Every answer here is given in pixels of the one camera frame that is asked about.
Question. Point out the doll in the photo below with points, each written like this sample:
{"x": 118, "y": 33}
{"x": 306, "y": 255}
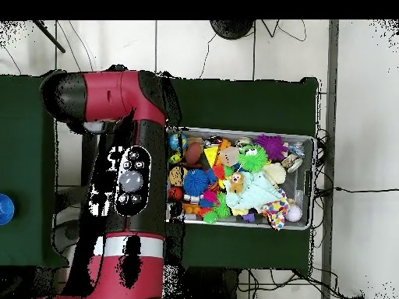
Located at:
{"x": 236, "y": 182}

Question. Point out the mint green knitted cloth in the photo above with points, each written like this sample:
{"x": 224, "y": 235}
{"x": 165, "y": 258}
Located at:
{"x": 258, "y": 190}

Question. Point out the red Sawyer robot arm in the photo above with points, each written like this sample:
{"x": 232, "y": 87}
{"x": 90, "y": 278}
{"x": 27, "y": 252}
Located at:
{"x": 109, "y": 96}

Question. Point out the shallow clear mesh bin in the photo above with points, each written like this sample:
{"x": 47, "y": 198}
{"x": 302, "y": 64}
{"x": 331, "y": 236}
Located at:
{"x": 300, "y": 187}

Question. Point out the small brown football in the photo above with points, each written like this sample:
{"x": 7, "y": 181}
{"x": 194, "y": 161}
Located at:
{"x": 194, "y": 153}

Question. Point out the blue spiky rubber ball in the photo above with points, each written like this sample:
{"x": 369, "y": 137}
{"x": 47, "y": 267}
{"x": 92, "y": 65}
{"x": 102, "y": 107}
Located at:
{"x": 195, "y": 183}

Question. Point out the toy hamburger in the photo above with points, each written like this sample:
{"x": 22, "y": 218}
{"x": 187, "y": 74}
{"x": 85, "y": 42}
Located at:
{"x": 177, "y": 176}

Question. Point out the plain wooden block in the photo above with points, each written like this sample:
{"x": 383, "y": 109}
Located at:
{"x": 229, "y": 155}

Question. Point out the small globe ball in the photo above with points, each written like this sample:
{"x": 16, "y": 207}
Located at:
{"x": 178, "y": 141}

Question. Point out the green spiky toy with eyes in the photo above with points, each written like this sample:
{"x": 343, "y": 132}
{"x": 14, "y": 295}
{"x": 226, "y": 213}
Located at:
{"x": 254, "y": 158}

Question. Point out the purple spiky rubber toy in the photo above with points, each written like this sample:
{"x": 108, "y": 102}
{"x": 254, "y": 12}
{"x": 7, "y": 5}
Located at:
{"x": 271, "y": 146}

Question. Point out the colourful spotted cloth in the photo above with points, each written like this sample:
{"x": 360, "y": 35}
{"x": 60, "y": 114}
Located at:
{"x": 276, "y": 213}

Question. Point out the white baseball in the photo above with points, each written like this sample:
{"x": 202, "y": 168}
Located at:
{"x": 293, "y": 213}

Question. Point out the black upright panel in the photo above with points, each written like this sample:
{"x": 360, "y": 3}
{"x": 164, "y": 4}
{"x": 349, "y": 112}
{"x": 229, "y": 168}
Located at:
{"x": 87, "y": 162}

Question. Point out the round black stand base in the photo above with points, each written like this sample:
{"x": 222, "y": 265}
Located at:
{"x": 232, "y": 29}

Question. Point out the grey round floor base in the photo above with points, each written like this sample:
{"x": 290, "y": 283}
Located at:
{"x": 62, "y": 232}

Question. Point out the black rod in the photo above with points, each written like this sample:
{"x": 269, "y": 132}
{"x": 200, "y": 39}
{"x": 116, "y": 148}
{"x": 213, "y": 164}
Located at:
{"x": 50, "y": 35}

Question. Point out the blue round object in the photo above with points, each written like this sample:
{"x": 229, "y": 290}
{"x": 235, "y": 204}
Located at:
{"x": 5, "y": 208}

